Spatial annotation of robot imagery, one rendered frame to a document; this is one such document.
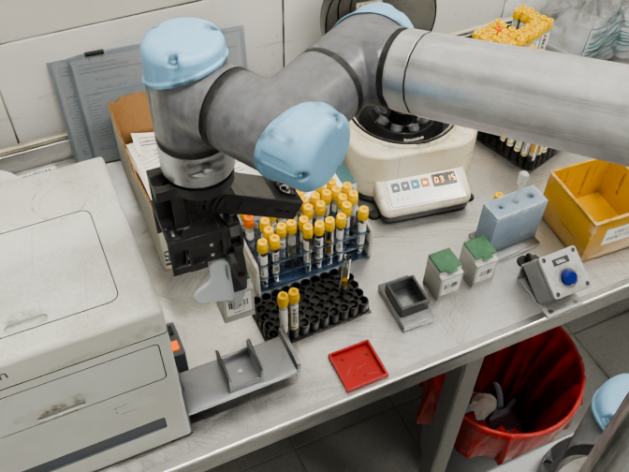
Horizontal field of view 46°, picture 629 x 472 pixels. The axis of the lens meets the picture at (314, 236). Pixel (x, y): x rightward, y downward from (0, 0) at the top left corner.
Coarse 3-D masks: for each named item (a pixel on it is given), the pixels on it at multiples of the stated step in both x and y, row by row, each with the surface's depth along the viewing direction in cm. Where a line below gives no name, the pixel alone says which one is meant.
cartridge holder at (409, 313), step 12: (408, 276) 118; (384, 288) 119; (396, 288) 119; (408, 288) 120; (420, 288) 117; (396, 300) 115; (408, 300) 118; (420, 300) 118; (396, 312) 116; (408, 312) 115; (420, 312) 116; (408, 324) 115; (420, 324) 116
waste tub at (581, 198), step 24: (576, 168) 127; (600, 168) 130; (624, 168) 127; (552, 192) 127; (576, 192) 133; (600, 192) 135; (624, 192) 129; (552, 216) 129; (576, 216) 122; (600, 216) 132; (624, 216) 119; (576, 240) 124; (600, 240) 122; (624, 240) 125
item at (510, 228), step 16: (512, 192) 122; (528, 192) 122; (496, 208) 120; (512, 208) 120; (528, 208) 120; (544, 208) 123; (480, 224) 123; (496, 224) 119; (512, 224) 121; (528, 224) 124; (496, 240) 123; (512, 240) 125; (528, 240) 127; (496, 256) 125; (512, 256) 126
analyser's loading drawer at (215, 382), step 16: (240, 352) 107; (256, 352) 108; (272, 352) 108; (288, 352) 107; (192, 368) 106; (208, 368) 106; (224, 368) 103; (240, 368) 106; (256, 368) 105; (272, 368) 106; (288, 368) 106; (192, 384) 104; (208, 384) 104; (224, 384) 105; (240, 384) 104; (256, 384) 105; (192, 400) 103; (208, 400) 103; (224, 400) 103
